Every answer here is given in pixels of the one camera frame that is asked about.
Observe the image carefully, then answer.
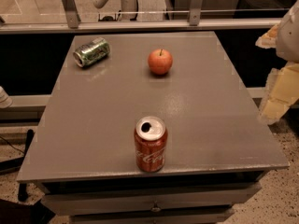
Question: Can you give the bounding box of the green soda can lying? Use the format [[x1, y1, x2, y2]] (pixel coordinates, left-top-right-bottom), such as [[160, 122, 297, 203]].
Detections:
[[73, 37, 110, 67]]

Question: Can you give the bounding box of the metal railing frame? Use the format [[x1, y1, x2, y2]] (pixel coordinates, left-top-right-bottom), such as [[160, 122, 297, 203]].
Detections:
[[0, 0, 299, 35]]

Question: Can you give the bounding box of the white cylinder at left edge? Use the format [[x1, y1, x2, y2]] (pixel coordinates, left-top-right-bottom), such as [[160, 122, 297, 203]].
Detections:
[[0, 86, 13, 108]]

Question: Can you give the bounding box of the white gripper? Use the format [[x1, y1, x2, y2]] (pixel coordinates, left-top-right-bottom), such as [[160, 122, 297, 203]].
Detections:
[[255, 0, 299, 125]]

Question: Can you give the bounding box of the black chair base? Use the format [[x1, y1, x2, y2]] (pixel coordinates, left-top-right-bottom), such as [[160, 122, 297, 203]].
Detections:
[[0, 130, 35, 202]]

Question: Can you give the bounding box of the red apple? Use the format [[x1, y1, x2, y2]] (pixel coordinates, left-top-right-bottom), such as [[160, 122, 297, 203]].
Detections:
[[148, 49, 173, 75]]

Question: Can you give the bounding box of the red coke can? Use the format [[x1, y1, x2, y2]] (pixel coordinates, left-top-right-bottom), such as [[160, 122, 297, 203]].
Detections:
[[134, 116, 168, 173]]

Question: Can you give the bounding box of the grey cabinet drawer front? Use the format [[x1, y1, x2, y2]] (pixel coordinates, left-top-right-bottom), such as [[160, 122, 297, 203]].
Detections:
[[41, 182, 261, 216]]

